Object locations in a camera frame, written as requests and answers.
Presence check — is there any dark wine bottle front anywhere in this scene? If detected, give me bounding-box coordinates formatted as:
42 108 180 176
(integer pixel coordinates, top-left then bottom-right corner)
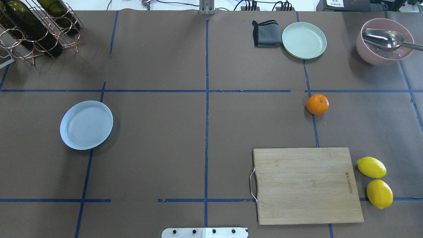
0 11 21 40

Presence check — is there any yellow lemon near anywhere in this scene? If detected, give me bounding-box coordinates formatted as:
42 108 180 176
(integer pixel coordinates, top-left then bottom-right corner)
357 156 387 179

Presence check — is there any dark wine bottle middle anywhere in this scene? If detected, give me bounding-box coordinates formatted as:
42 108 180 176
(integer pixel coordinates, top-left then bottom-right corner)
1 0 62 58

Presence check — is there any aluminium frame post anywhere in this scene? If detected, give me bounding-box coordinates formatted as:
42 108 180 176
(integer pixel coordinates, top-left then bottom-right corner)
199 0 215 15

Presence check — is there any yellow lemon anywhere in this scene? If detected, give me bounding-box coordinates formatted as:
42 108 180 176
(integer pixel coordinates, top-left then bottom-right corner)
357 156 387 179
366 179 393 210

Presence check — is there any light green plate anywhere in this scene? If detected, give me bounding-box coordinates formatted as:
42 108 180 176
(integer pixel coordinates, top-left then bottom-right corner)
282 22 327 60

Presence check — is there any orange fruit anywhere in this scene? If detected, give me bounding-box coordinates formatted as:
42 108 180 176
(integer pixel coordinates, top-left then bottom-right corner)
306 94 329 115

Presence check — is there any pink bowl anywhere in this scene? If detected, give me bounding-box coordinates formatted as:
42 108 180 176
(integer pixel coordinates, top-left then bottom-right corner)
356 18 422 66

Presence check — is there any light blue plate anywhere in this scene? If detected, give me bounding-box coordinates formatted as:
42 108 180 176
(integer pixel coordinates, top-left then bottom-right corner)
59 100 113 150

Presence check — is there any yellow lemon far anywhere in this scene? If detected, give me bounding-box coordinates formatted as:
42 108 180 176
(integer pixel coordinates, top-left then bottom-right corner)
366 179 393 210

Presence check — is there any bamboo cutting board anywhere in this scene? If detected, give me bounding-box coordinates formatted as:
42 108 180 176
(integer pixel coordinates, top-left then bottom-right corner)
252 147 364 225

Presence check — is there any copper wire bottle rack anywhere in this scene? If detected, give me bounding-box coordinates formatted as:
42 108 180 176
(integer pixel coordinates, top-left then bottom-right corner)
1 0 86 65

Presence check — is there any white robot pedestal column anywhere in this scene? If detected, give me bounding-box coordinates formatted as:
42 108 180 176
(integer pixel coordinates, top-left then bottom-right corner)
161 227 249 238

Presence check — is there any metal scoop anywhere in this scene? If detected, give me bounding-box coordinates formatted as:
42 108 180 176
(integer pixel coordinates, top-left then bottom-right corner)
362 28 423 51

